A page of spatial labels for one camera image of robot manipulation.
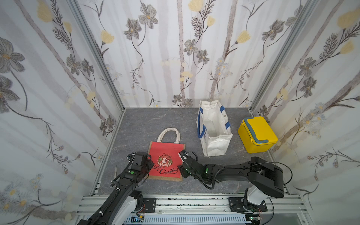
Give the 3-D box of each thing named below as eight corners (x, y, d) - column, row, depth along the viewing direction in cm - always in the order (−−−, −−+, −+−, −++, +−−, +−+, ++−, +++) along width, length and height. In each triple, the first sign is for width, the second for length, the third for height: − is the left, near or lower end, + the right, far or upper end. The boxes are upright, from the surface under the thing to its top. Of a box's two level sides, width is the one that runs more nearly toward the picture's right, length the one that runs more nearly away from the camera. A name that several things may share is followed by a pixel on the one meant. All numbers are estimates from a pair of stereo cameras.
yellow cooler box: (243, 155, 95) (252, 144, 83) (235, 129, 109) (242, 116, 98) (268, 155, 95) (280, 144, 83) (257, 129, 109) (266, 116, 98)
